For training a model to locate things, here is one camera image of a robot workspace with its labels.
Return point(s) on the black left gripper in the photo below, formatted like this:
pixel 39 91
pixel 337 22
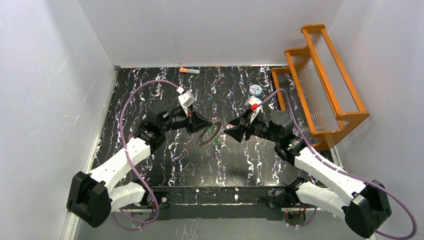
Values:
pixel 191 120

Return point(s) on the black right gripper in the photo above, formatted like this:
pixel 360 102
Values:
pixel 246 128

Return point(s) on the round metal key organizer disc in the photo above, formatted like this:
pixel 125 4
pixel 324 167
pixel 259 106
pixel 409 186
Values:
pixel 209 135

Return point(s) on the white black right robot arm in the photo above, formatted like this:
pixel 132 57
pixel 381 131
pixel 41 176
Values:
pixel 363 206

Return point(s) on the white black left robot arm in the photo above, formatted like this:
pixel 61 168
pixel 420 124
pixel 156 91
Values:
pixel 94 195

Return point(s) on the blue white paint jar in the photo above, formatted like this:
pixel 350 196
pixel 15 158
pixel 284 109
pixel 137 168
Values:
pixel 255 90

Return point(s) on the orange white marker pen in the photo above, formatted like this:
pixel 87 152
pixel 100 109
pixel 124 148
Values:
pixel 189 70

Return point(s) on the orange wooden tiered rack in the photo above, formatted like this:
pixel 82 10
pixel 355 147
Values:
pixel 320 87

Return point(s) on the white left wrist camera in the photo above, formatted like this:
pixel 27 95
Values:
pixel 186 99

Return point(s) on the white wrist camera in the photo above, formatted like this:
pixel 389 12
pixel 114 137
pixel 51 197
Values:
pixel 253 104
pixel 186 99

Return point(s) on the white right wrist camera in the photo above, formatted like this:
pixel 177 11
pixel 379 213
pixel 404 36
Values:
pixel 253 104

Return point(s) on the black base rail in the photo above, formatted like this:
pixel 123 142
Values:
pixel 228 202

